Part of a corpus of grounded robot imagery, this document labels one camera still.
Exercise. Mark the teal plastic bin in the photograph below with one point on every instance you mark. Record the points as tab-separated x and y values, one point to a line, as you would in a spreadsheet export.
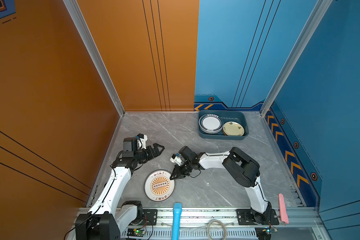
225	116

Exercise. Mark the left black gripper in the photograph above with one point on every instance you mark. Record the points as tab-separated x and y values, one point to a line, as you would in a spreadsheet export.
150	153

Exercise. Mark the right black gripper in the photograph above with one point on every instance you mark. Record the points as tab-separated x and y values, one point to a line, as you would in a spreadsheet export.
176	172

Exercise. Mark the right green circuit board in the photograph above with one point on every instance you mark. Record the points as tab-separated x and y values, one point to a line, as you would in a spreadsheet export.
265	233

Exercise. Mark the green circuit board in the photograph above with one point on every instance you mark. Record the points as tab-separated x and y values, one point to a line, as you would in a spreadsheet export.
135	234
265	233

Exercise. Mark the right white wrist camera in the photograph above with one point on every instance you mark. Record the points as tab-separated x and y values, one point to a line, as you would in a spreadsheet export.
176	159

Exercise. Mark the left green circuit board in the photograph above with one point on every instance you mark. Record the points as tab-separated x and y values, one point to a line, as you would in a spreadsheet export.
135	234

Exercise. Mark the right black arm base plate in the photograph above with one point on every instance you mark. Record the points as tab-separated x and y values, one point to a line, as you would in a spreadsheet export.
250	217

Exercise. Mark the light blue handle tool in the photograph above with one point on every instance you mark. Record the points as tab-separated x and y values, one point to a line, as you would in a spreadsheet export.
177	211

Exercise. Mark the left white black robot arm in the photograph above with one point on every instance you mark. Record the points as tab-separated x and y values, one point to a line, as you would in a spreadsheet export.
103	221

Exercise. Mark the aluminium frame rail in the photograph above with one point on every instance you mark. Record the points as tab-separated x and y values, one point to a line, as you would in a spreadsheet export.
222	224

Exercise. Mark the white plate dark green rim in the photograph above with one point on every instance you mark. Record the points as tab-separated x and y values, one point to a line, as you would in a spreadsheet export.
210	123

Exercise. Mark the pink handle tool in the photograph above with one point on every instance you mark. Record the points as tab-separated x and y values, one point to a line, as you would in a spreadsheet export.
283	210

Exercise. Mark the large orange sunburst plate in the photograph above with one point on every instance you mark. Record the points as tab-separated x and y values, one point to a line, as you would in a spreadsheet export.
158	186

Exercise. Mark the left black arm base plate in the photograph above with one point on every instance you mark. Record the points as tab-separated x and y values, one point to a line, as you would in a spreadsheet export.
151	215

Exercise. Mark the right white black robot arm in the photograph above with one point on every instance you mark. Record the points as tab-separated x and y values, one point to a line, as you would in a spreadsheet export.
242	168

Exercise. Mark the cream yellow plate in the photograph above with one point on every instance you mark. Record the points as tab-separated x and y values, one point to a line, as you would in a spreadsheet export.
233	129

